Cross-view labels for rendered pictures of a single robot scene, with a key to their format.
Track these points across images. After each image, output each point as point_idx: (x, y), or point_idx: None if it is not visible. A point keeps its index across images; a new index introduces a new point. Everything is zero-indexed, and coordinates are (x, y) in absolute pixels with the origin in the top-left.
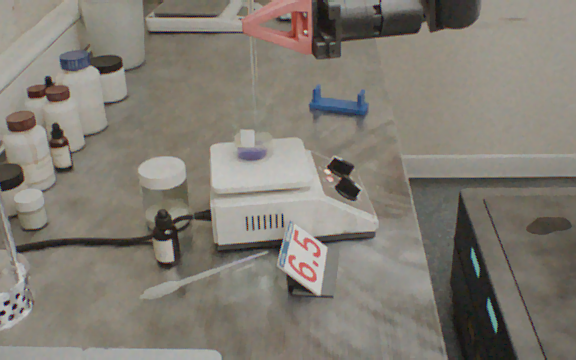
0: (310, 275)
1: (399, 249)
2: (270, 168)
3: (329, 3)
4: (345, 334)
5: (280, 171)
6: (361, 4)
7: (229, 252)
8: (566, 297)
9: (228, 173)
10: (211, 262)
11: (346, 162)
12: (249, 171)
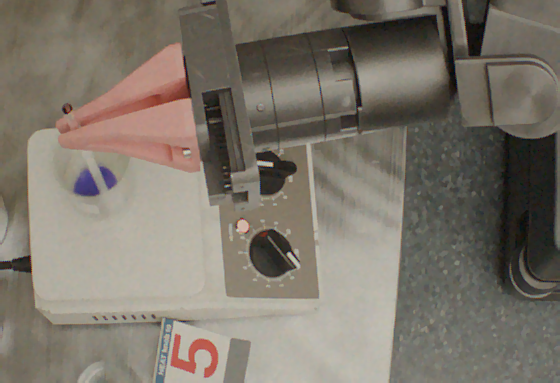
0: None
1: (353, 344)
2: (129, 241)
3: (233, 180)
4: None
5: (147, 255)
6: (314, 117)
7: (72, 324)
8: None
9: (58, 251)
10: (47, 347)
11: (281, 168)
12: (93, 248)
